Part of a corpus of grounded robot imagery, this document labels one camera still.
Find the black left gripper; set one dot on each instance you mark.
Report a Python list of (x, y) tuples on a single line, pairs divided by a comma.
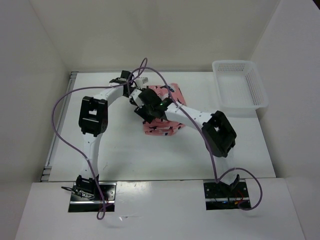
[(134, 87)]

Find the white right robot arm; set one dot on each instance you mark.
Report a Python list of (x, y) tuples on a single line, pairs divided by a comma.
[(215, 129)]

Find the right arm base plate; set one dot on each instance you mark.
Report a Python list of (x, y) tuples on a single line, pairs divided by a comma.
[(219, 197)]

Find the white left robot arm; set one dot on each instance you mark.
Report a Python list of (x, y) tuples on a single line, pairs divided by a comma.
[(93, 122)]

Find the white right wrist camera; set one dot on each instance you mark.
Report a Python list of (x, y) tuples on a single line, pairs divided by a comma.
[(134, 98)]

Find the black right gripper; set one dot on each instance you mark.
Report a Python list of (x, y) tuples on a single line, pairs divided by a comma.
[(142, 112)]

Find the white plastic basket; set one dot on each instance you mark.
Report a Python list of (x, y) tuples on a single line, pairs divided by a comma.
[(239, 86)]

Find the pink shark print shorts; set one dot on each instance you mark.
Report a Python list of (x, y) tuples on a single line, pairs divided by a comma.
[(161, 127)]

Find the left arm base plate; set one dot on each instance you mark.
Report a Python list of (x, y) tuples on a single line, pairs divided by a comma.
[(83, 202)]

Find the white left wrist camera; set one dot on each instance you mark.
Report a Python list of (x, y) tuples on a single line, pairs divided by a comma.
[(141, 81)]

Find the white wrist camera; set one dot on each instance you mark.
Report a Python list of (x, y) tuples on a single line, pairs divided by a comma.
[(141, 81), (134, 98)]

